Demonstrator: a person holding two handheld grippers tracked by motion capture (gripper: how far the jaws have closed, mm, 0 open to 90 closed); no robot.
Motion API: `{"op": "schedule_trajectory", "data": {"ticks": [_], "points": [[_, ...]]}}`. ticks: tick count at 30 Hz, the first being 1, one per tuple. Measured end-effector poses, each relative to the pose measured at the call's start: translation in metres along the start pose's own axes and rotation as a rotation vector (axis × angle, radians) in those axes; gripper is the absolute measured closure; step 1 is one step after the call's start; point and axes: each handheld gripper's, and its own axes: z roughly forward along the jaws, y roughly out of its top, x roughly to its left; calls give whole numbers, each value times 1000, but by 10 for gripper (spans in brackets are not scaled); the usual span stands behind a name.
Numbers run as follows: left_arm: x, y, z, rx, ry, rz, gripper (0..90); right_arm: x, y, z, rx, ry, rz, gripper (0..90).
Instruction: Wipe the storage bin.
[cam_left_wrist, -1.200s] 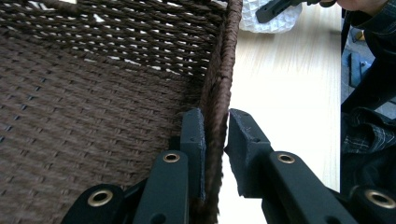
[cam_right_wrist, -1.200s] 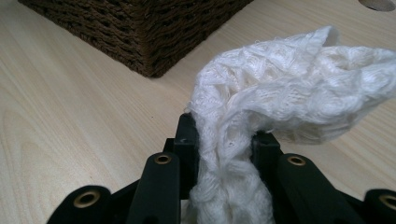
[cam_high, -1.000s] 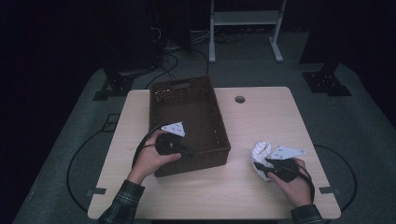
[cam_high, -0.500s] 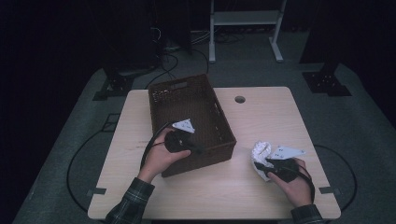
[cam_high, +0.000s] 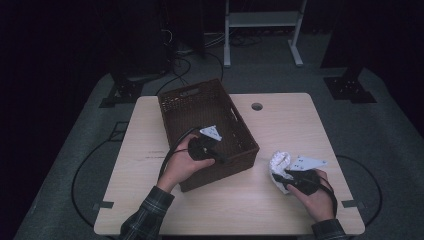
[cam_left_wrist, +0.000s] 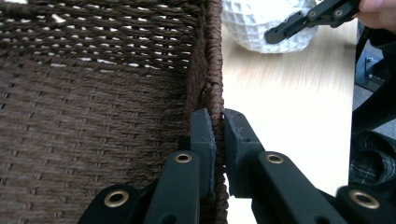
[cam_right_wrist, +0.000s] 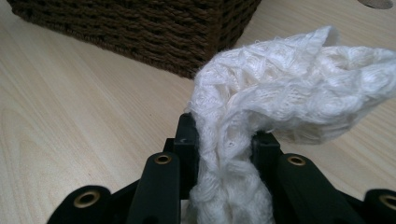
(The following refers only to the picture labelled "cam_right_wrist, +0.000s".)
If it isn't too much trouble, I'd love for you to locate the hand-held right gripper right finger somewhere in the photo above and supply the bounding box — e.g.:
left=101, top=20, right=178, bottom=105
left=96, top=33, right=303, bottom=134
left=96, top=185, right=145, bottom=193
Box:
left=251, top=130, right=284, bottom=188

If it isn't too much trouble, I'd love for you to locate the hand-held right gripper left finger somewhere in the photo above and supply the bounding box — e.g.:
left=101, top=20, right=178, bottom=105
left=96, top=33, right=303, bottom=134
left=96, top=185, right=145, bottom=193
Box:
left=163, top=112, right=200, bottom=200

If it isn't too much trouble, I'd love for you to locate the white knitted cloth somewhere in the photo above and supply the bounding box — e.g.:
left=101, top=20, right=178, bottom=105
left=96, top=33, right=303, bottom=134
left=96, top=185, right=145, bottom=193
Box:
left=181, top=25, right=396, bottom=224

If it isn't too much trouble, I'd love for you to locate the brown woven basket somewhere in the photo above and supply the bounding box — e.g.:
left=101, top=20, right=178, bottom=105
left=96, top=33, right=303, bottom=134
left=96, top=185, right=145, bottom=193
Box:
left=7, top=0, right=262, bottom=79

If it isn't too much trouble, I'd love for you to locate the grey round cable grommet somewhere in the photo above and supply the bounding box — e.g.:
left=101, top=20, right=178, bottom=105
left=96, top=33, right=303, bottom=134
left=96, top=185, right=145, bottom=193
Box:
left=357, top=0, right=394, bottom=10

